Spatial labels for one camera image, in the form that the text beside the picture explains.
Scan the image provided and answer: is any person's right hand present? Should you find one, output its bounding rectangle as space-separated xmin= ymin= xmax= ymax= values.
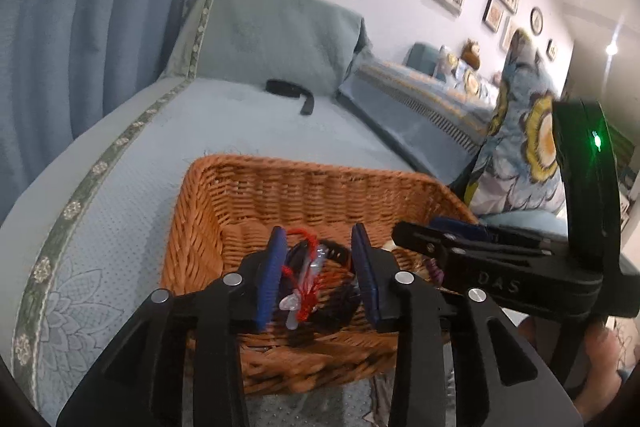
xmin=574 ymin=320 xmax=622 ymax=423

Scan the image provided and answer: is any small floral pillow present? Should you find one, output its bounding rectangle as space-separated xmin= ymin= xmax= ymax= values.
xmin=434 ymin=46 xmax=459 ymax=81

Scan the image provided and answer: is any teal far cushion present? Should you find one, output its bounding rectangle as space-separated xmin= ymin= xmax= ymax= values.
xmin=405 ymin=42 xmax=444 ymax=80

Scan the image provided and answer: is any striped blue pillow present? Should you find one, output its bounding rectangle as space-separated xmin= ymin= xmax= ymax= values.
xmin=337 ymin=57 xmax=494 ymax=186

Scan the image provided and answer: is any small framed picture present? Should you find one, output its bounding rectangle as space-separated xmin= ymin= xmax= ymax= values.
xmin=500 ymin=15 xmax=518 ymax=52
xmin=483 ymin=0 xmax=504 ymax=32

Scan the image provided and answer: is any lower small framed picture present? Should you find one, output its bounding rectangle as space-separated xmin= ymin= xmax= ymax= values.
xmin=500 ymin=15 xmax=518 ymax=52

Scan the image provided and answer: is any teal headboard cushion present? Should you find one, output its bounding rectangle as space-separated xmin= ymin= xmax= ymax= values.
xmin=164 ymin=0 xmax=371 ymax=96

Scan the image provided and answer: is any brown plush toy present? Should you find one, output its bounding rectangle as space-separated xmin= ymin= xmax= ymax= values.
xmin=460 ymin=39 xmax=480 ymax=70

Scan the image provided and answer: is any red string charm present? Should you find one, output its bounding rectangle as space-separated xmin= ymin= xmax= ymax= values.
xmin=279 ymin=228 xmax=328 ymax=331

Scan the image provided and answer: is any brown wicker basket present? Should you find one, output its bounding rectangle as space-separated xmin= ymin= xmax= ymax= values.
xmin=162 ymin=155 xmax=473 ymax=395

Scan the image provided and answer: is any tiny wall frame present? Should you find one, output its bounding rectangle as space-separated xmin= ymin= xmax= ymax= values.
xmin=546 ymin=39 xmax=556 ymax=62

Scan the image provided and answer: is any teal round cushion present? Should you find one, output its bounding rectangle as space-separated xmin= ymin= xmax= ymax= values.
xmin=480 ymin=209 xmax=568 ymax=237

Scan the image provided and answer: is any blue curtain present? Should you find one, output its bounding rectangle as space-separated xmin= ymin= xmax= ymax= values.
xmin=1 ymin=0 xmax=183 ymax=212

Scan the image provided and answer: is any floral yellow blue pillow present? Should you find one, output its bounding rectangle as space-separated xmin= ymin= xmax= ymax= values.
xmin=464 ymin=28 xmax=565 ymax=216

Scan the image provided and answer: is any round wall clock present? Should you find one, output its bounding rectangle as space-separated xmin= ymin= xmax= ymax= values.
xmin=529 ymin=6 xmax=544 ymax=36

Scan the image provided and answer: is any light blue bedspread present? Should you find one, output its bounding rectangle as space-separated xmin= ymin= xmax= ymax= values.
xmin=1 ymin=78 xmax=473 ymax=424

